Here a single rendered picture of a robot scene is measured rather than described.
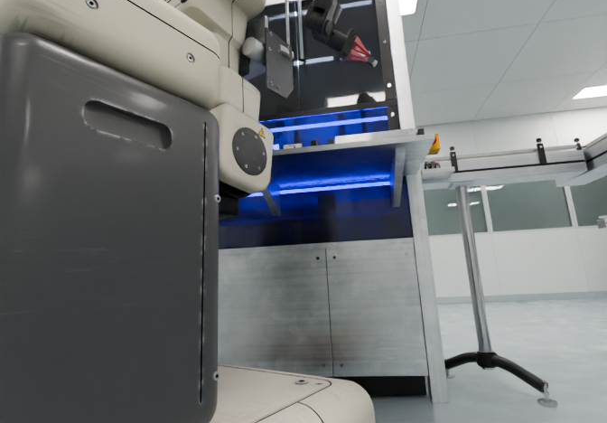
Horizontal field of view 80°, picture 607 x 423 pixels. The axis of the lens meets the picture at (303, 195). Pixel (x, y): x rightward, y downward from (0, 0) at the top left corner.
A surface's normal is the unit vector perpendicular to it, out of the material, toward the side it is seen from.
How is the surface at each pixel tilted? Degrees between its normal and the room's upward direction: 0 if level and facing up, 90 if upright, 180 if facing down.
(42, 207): 90
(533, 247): 90
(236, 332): 90
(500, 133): 90
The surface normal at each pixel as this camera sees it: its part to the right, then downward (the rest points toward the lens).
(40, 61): 0.75, -0.18
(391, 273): -0.16, -0.22
